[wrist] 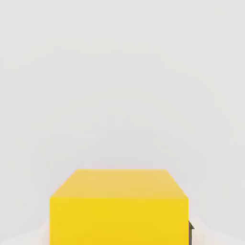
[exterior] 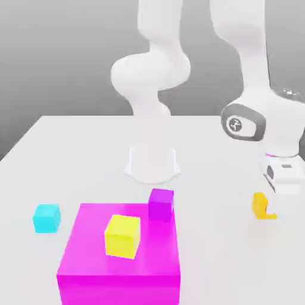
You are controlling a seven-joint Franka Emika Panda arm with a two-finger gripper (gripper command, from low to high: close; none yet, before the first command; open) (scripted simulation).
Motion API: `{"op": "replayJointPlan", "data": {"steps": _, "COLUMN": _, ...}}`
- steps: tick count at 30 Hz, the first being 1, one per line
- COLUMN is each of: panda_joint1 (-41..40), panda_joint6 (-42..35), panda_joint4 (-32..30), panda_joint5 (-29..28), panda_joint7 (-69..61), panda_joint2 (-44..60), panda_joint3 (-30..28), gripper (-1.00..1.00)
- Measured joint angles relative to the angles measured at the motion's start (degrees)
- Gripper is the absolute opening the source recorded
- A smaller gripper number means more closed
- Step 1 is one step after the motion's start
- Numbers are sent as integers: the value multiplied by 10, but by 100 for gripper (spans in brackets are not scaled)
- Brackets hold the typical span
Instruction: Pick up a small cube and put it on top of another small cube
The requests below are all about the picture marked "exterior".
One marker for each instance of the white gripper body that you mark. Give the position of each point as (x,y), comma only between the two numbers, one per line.
(287,185)

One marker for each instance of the small yellow cube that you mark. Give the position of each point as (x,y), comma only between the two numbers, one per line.
(121,237)

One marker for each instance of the small cyan cube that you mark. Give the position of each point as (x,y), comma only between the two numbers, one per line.
(45,218)

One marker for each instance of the small orange cube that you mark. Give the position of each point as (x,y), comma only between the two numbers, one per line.
(258,205)

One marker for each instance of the large magenta box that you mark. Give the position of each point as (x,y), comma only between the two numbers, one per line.
(119,278)

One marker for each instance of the small purple cube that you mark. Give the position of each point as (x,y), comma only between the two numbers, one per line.
(160,207)

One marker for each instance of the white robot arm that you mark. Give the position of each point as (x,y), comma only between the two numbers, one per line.
(152,71)

